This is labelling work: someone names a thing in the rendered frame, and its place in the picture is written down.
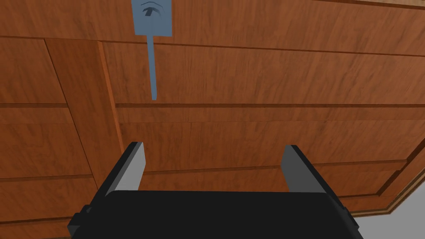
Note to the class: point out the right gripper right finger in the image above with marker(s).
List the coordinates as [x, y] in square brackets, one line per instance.
[300, 174]

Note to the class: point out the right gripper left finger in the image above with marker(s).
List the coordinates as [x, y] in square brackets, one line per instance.
[130, 172]

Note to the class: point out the brown wooden door leaf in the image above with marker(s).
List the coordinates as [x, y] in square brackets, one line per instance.
[252, 99]

